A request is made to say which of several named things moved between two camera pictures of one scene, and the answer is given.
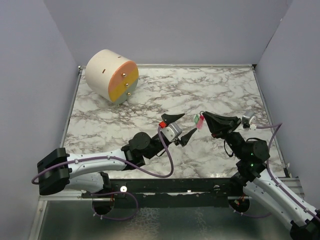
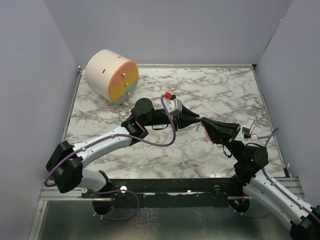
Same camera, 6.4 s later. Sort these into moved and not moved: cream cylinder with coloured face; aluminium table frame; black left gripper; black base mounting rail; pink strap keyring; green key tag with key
Moved: black left gripper; green key tag with key; pink strap keyring
Not moved: cream cylinder with coloured face; aluminium table frame; black base mounting rail
